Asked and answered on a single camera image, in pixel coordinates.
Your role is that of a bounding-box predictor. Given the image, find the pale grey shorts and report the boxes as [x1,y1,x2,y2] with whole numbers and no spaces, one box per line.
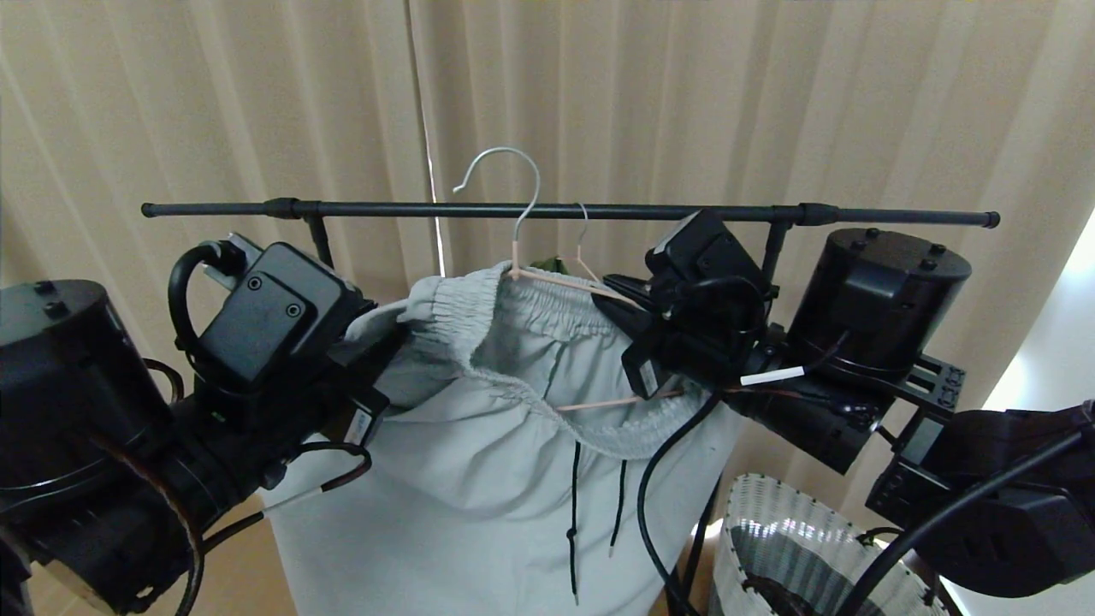
[257,260,751,616]

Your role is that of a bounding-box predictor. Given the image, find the beige curtain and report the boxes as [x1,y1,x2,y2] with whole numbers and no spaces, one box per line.
[0,0,1095,531]

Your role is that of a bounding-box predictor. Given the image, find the black clothes rack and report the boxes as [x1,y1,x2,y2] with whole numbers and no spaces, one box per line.
[141,198,1001,616]

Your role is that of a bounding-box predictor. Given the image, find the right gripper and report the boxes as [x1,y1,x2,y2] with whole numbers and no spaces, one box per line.
[620,323,892,477]

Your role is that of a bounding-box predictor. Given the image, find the pink clothes hanger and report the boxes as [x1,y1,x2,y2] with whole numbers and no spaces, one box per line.
[452,146,687,413]
[552,203,603,283]

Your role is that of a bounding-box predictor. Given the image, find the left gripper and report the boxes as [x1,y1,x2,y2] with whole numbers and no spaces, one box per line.
[163,329,405,533]

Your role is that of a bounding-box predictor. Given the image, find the white laundry basket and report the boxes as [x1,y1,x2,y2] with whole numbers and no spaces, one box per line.
[708,473,965,616]

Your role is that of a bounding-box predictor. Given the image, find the black cable with white tag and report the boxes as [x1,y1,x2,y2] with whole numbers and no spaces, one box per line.
[201,441,374,550]

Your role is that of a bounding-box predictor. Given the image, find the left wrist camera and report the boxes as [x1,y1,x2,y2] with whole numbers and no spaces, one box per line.
[197,241,379,403]

